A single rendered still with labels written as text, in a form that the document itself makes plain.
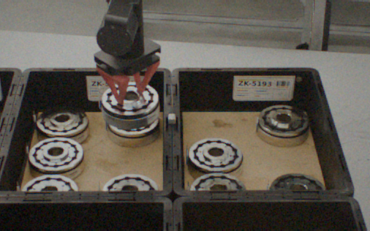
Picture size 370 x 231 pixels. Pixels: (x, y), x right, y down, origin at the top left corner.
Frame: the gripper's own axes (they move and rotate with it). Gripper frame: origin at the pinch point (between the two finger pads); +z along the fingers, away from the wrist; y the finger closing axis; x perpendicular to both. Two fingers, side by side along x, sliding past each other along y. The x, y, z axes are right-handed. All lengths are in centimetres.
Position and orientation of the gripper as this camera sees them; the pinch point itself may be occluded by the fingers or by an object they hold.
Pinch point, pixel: (129, 93)
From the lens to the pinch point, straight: 138.6
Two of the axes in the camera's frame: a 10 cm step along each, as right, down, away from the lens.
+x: -7.0, -4.4, 5.6
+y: 7.1, -4.3, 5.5
